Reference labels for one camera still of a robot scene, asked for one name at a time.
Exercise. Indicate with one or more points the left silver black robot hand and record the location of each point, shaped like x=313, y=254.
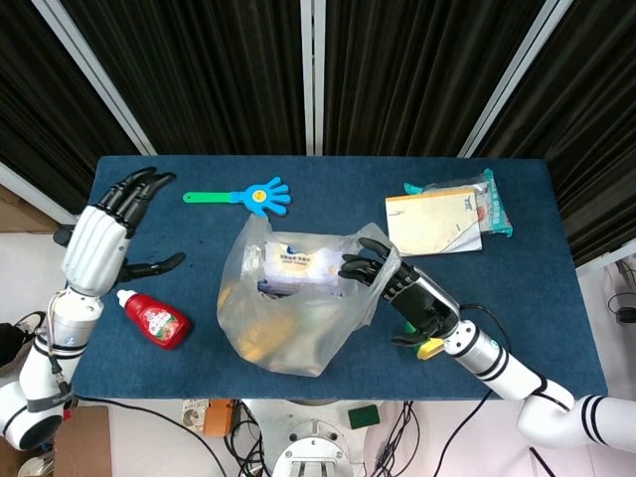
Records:
x=94, y=248

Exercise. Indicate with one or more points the cream paper booklet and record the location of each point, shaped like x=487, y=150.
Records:
x=429, y=223

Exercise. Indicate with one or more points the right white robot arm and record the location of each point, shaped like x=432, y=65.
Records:
x=512, y=372

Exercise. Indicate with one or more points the teal clear snack packet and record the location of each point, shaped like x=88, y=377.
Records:
x=494, y=208

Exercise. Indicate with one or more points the black trouser leg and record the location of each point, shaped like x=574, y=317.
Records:
x=7, y=345

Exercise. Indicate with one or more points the blue felt table cover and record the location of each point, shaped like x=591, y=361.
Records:
x=522, y=278

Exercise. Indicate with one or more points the brown cardboard sheet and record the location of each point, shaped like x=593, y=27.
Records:
x=84, y=442

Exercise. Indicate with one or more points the orange box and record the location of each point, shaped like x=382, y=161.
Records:
x=218, y=417

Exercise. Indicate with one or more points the clear plastic bag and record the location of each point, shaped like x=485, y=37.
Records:
x=298, y=333

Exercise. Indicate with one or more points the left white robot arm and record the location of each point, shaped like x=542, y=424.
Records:
x=74, y=318

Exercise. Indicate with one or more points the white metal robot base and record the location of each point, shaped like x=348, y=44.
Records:
x=313, y=447

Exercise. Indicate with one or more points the black white sneaker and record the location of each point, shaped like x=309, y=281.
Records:
x=32, y=325

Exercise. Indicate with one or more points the white partition frame rail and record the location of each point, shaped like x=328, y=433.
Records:
x=30, y=191
x=606, y=258

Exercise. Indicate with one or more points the dark green block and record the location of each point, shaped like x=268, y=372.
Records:
x=364, y=416

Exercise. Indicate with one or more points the blue green hand clapper toy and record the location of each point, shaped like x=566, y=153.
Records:
x=261, y=196

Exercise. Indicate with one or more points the thin black bar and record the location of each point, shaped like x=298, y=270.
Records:
x=541, y=462

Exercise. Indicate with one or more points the black power adapter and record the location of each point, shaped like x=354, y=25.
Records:
x=627, y=314

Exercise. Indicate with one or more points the white blue cardboard box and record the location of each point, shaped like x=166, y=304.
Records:
x=303, y=268

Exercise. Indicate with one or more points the white partition frame post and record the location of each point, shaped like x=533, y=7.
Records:
x=309, y=74
x=94, y=74
x=517, y=74

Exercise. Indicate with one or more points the green yellow small container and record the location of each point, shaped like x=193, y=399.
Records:
x=429, y=349

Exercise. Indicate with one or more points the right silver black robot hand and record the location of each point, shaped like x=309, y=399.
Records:
x=422, y=303

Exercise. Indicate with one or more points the dark grey table leg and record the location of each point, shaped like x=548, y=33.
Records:
x=63, y=237

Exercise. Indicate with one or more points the small printed sticker packet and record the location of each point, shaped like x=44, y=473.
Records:
x=193, y=415

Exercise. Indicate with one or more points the black pleated curtain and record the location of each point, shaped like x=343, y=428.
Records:
x=596, y=124
x=40, y=99
x=199, y=74
x=407, y=74

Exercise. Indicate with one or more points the red ketchup bottle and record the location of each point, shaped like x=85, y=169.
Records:
x=159, y=323

